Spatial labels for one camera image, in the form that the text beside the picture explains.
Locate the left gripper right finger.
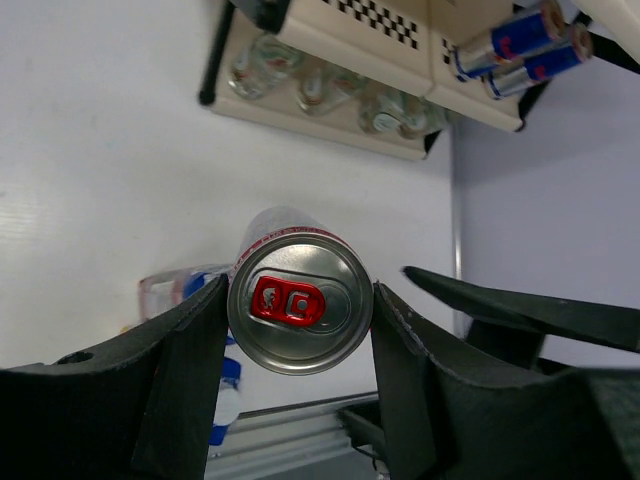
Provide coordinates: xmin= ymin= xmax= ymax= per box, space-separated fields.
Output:
xmin=372 ymin=284 xmax=639 ymax=479

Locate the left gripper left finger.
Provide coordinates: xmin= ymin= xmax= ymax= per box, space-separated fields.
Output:
xmin=1 ymin=276 xmax=228 ymax=479

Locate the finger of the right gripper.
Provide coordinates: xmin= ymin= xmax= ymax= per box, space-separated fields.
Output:
xmin=403 ymin=266 xmax=639 ymax=353

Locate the aluminium front rail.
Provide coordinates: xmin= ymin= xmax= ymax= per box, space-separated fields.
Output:
xmin=204 ymin=392 xmax=384 ymax=479

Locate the blue carton yellow side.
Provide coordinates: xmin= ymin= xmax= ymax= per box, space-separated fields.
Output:
xmin=138 ymin=264 xmax=242 ymax=447

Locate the clear bottle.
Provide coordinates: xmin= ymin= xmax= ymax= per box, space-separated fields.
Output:
xmin=297 ymin=64 xmax=369 ymax=117
xmin=358 ymin=88 xmax=411 ymax=135
xmin=229 ymin=33 xmax=306 ymax=101
xmin=399 ymin=101 xmax=455 ymax=140

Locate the energy drink can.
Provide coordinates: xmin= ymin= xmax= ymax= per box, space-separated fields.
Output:
xmin=450 ymin=1 xmax=566 ymax=82
xmin=227 ymin=206 xmax=374 ymax=376

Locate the energy drink can hidden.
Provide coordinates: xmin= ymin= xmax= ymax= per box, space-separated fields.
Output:
xmin=484 ymin=23 xmax=594 ymax=100

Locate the beige three-tier shelf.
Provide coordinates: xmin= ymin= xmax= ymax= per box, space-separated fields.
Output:
xmin=199 ymin=1 xmax=639 ymax=159

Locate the aluminium side rail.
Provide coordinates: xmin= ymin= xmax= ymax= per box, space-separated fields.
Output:
xmin=450 ymin=125 xmax=463 ymax=280

